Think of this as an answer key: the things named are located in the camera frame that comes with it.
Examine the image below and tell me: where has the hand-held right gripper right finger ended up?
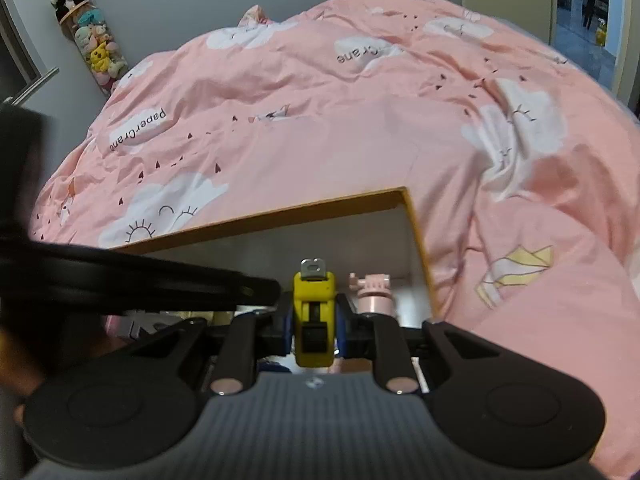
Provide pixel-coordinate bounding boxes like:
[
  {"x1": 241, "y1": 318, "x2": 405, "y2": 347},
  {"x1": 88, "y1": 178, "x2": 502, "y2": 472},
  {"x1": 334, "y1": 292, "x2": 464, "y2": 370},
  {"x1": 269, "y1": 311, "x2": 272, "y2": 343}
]
[{"x1": 334, "y1": 292, "x2": 503, "y2": 396}]

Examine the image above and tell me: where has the clear tube of plush toys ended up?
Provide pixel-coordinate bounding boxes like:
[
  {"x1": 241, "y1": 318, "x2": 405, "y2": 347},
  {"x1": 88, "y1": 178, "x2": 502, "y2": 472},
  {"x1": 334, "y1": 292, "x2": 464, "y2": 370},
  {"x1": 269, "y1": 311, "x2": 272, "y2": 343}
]
[{"x1": 55, "y1": 2, "x2": 130, "y2": 97}]

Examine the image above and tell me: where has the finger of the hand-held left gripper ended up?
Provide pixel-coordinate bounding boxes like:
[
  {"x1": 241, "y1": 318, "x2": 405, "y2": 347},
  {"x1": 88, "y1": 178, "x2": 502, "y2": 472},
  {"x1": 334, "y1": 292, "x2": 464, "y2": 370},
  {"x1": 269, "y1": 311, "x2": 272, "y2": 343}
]
[{"x1": 0, "y1": 240, "x2": 282, "y2": 311}]

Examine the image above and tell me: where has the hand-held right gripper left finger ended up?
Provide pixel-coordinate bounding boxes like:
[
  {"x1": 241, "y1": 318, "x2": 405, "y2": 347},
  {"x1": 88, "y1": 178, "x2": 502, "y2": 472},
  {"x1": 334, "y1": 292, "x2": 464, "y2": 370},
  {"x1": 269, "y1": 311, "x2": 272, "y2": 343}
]
[{"x1": 122, "y1": 291, "x2": 297, "y2": 396}]

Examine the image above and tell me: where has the pink handheld fan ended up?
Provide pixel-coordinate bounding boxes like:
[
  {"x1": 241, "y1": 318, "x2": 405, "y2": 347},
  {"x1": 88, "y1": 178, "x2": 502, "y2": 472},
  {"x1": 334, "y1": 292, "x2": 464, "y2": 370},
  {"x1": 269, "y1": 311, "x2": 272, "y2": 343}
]
[{"x1": 349, "y1": 272, "x2": 398, "y2": 318}]

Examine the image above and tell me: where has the window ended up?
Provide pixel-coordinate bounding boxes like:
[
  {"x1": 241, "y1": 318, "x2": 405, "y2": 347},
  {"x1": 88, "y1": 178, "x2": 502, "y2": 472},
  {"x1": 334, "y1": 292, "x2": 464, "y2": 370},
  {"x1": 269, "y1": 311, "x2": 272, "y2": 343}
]
[{"x1": 0, "y1": 0, "x2": 60, "y2": 108}]

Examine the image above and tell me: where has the pink printed blanket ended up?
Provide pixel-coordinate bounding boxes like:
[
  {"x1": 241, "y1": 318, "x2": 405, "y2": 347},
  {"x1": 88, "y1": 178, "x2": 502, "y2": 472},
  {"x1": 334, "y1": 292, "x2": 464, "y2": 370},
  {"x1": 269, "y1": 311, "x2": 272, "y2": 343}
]
[{"x1": 27, "y1": 0, "x2": 640, "y2": 478}]

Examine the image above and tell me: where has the orange cardboard box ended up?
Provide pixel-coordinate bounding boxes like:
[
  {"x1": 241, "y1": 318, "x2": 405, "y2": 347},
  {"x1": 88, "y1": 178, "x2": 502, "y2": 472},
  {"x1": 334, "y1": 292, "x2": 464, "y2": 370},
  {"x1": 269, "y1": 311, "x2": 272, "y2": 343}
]
[{"x1": 107, "y1": 186, "x2": 441, "y2": 391}]

